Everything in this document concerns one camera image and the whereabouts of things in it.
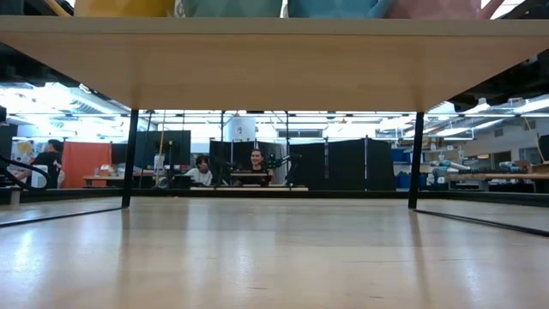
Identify green mug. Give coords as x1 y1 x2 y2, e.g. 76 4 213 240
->
182 0 284 19

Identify plain blue mug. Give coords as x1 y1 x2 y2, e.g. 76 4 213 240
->
286 0 389 20

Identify yellow mug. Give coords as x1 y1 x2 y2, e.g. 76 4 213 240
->
42 0 176 18

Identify pink mug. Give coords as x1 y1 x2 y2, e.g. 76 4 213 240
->
383 0 507 20

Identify person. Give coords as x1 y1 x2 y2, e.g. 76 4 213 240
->
16 138 66 189
238 148 276 186
184 154 214 186

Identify background robot table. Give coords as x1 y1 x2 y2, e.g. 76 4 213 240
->
190 185 310 192

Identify black folding partition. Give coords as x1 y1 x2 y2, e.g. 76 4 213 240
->
289 137 396 192

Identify wooden shelf riser black legs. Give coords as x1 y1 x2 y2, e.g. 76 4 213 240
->
0 15 549 239

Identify blue storage bin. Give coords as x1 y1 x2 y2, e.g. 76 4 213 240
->
395 173 418 190
391 148 419 165

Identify wooden background table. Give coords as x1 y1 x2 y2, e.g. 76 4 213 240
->
83 173 156 181

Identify long wooden workbench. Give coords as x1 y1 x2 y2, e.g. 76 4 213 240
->
445 172 549 182

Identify colourful printed poster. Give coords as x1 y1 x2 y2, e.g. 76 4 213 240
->
9 139 42 173

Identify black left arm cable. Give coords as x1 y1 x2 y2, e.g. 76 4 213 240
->
0 154 51 191

